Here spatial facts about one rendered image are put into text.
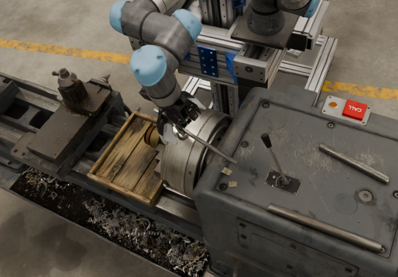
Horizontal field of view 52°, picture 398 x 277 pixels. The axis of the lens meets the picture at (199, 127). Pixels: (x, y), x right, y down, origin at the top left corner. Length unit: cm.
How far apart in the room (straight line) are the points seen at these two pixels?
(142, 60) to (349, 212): 65
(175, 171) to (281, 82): 162
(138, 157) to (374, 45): 227
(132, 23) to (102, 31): 282
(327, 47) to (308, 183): 196
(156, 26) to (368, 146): 69
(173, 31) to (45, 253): 200
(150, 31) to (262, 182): 52
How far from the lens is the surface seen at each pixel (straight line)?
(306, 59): 297
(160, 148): 144
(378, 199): 118
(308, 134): 126
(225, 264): 165
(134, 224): 190
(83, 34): 383
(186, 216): 156
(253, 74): 167
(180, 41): 90
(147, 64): 85
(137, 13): 97
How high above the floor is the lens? 227
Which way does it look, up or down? 53 degrees down
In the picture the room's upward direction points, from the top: 11 degrees counter-clockwise
